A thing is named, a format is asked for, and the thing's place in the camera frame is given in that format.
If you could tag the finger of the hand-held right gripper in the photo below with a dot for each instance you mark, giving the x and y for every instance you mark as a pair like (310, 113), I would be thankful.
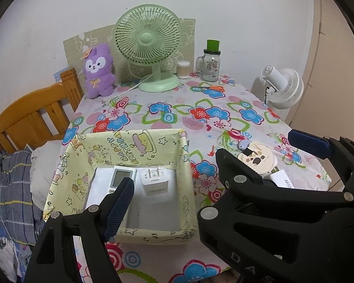
(309, 144)
(227, 168)

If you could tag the beige printed wall sheet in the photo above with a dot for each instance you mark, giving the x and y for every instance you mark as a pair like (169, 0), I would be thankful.
(76, 44)

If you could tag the orange scissors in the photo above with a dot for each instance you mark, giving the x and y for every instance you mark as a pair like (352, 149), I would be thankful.
(216, 88)

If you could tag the green desk fan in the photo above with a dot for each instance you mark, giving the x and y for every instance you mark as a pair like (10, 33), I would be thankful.
(147, 38)

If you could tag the cotton swab container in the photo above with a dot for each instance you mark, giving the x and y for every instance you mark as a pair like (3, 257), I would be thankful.
(183, 70)

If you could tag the white remote control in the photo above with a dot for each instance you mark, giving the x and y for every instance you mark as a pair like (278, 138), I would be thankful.
(119, 177)

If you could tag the beige wardrobe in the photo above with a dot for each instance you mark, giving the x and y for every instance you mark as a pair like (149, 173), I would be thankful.
(336, 94)

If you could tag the yellow printed fabric box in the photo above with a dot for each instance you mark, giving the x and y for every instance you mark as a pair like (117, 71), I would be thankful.
(153, 144)

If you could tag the lilac oval case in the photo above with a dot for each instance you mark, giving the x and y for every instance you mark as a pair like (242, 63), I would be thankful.
(242, 145)

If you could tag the white power adapter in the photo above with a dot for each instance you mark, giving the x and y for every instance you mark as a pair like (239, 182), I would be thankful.
(155, 181)

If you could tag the white patterned cloth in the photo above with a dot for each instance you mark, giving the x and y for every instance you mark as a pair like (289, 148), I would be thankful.
(3, 253)

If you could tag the glass jar with green lid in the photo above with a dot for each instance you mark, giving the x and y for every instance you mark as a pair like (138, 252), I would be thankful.
(210, 64)

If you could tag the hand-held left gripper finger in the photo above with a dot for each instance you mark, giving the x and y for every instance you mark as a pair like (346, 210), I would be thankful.
(118, 212)

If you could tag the white pillow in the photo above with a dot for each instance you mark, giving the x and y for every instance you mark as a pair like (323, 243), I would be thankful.
(44, 168)

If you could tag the floral tablecloth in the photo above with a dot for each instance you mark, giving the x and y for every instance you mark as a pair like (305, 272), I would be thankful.
(171, 115)

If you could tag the round beige cartoon case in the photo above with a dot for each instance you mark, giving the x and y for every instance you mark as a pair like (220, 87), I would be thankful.
(261, 159)

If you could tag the plaid grey blanket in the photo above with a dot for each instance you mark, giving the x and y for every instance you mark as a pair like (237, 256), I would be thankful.
(8, 188)

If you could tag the purple plush rabbit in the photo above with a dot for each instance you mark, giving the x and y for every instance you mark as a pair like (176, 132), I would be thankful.
(99, 73)

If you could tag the white fan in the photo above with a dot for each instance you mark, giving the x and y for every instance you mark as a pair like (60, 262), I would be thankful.
(286, 87)

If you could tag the wooden bed headboard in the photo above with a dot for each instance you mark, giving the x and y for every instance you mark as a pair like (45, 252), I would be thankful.
(32, 115)

